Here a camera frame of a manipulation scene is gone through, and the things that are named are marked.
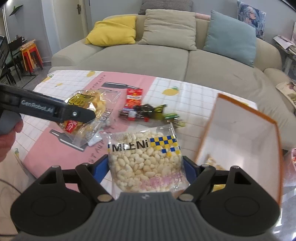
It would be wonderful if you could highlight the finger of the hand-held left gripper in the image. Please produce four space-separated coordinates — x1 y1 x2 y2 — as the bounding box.
55 103 97 123

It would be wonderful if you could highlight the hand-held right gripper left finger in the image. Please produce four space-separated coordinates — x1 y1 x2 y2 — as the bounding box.
37 155 115 202

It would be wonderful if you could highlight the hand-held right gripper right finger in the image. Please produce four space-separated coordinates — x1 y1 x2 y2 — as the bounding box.
178 156 252 202

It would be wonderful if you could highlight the clear bag of yellow chips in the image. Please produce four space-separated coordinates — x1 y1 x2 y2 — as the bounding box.
59 89 122 148

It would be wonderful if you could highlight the clear bag of white puffs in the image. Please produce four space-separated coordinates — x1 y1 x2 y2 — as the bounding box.
107 123 190 193

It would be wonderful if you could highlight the green snack packet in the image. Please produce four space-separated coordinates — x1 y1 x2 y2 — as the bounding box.
162 112 186 128

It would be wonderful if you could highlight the black snack packet red print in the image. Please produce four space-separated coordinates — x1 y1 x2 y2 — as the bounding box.
119 105 153 122

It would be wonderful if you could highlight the orange cardboard box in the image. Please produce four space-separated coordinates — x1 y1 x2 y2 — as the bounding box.
195 93 284 206

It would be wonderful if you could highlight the person's left hand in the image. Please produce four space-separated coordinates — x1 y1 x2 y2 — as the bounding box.
0 121 24 163

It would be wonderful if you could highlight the pale yellow snack packet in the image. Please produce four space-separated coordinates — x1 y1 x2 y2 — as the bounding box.
205 155 226 171

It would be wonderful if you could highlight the pink and white printed tablecloth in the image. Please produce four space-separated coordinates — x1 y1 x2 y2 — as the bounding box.
13 70 259 200

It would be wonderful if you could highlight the stack of red stools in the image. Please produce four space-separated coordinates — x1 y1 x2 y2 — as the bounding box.
20 39 44 72

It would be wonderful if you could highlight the black chair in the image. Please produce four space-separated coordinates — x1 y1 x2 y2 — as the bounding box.
5 36 26 82

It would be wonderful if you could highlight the black snack packet yellow-green print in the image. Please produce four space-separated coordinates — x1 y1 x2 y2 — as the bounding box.
150 104 167 120

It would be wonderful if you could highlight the beige sofa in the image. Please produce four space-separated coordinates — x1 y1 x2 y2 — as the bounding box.
51 11 296 151

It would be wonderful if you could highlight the yellow pillow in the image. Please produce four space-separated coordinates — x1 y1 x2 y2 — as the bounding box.
84 16 137 46

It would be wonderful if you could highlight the white door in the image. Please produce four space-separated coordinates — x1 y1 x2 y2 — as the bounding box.
76 0 90 36

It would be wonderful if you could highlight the beige pillow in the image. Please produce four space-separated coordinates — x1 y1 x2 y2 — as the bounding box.
138 9 197 51

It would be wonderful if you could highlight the teal pillow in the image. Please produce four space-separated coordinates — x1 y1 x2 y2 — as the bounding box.
203 10 258 68

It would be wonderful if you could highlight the grey pillow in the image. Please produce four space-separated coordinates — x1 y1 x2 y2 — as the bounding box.
138 0 194 16

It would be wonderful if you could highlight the pile of magazines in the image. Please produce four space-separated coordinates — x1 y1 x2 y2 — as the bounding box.
272 34 296 56

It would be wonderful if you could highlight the blue patterned pillow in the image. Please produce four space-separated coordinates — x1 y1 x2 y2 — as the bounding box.
237 1 267 40

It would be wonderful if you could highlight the dark wall shelf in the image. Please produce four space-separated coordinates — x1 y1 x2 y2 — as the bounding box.
9 5 24 17

